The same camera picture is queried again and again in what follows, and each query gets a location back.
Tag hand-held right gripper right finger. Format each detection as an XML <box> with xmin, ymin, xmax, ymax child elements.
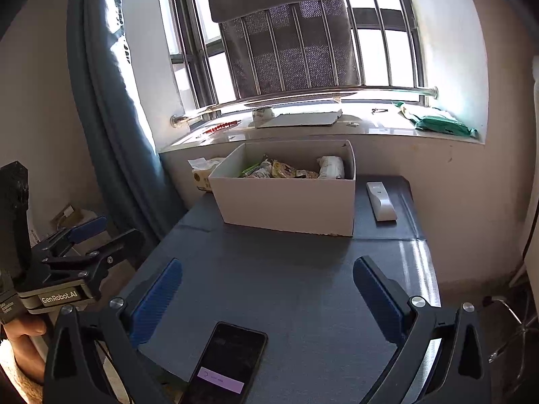
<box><xmin>353</xmin><ymin>256</ymin><xmax>493</xmax><ymax>404</ymax></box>

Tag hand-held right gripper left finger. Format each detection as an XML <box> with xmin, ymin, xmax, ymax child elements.
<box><xmin>43</xmin><ymin>258</ymin><xmax>184</xmax><ymax>404</ymax></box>

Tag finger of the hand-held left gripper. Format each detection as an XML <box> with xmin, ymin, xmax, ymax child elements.
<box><xmin>37</xmin><ymin>216</ymin><xmax>108</xmax><ymax>258</ymax></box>
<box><xmin>42</xmin><ymin>229</ymin><xmax>141</xmax><ymax>280</ymax></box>

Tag white cardboard box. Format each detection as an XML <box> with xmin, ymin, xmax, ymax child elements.
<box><xmin>208</xmin><ymin>140</ymin><xmax>357</xmax><ymax>237</ymax></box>

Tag white and orange bread packet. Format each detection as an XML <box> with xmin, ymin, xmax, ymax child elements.
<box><xmin>318</xmin><ymin>156</ymin><xmax>346</xmax><ymax>179</ymax></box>

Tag yellow noodle packet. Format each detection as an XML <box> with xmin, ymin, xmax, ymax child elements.
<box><xmin>272</xmin><ymin>160</ymin><xmax>298</xmax><ymax>178</ymax></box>

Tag person's left forearm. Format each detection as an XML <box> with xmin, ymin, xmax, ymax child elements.
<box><xmin>0</xmin><ymin>341</ymin><xmax>47</xmax><ymax>396</ymax></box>

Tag person's left hand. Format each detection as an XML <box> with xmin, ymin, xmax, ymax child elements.
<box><xmin>4</xmin><ymin>315</ymin><xmax>47</xmax><ymax>363</ymax></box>

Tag brown cardboard box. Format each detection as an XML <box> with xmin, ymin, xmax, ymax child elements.
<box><xmin>51</xmin><ymin>204</ymin><xmax>99</xmax><ymax>236</ymax></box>

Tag black smartphone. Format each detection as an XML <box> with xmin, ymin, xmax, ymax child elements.
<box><xmin>179</xmin><ymin>321</ymin><xmax>269</xmax><ymax>404</ymax></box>

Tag white remote control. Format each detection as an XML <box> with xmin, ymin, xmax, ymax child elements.
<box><xmin>366</xmin><ymin>181</ymin><xmax>399</xmax><ymax>222</ymax></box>

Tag tissue pack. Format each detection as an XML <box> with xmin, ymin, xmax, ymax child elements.
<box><xmin>187</xmin><ymin>157</ymin><xmax>226</xmax><ymax>193</ymax></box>

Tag blue-grey curtain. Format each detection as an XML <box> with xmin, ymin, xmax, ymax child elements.
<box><xmin>67</xmin><ymin>0</ymin><xmax>163</xmax><ymax>245</ymax></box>

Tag chrome stool base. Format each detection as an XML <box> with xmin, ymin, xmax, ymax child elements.
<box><xmin>484</xmin><ymin>295</ymin><xmax>536</xmax><ymax>363</ymax></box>

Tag green wipes pack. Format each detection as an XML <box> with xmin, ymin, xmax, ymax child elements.
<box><xmin>415</xmin><ymin>115</ymin><xmax>478</xmax><ymax>139</ymax></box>

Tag pale flat packet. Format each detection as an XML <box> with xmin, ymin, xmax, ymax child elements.
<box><xmin>393</xmin><ymin>102</ymin><xmax>422</xmax><ymax>121</ymax></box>

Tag grey cardboard sheet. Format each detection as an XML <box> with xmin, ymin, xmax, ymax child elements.
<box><xmin>256</xmin><ymin>109</ymin><xmax>343</xmax><ymax>129</ymax></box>

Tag grey hanging blanket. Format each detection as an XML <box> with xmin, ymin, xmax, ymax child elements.
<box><xmin>202</xmin><ymin>0</ymin><xmax>363</xmax><ymax>98</ymax></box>

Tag window security bars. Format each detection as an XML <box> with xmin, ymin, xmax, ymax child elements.
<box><xmin>168</xmin><ymin>0</ymin><xmax>426</xmax><ymax>106</ymax></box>

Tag steel window rail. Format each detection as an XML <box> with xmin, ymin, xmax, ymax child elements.
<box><xmin>170</xmin><ymin>86</ymin><xmax>439</xmax><ymax>129</ymax></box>

